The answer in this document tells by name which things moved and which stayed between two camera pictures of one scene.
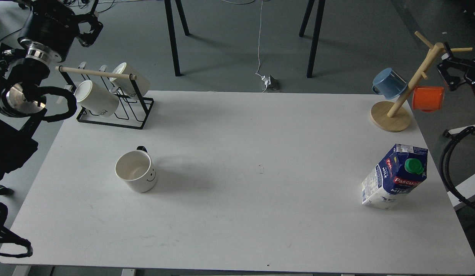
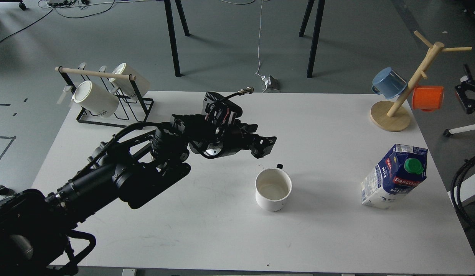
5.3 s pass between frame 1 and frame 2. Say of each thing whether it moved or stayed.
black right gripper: moved
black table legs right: stayed
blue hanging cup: stayed
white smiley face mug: moved
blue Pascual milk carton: stayed
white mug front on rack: stayed
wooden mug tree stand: stayed
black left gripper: moved
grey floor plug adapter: stayed
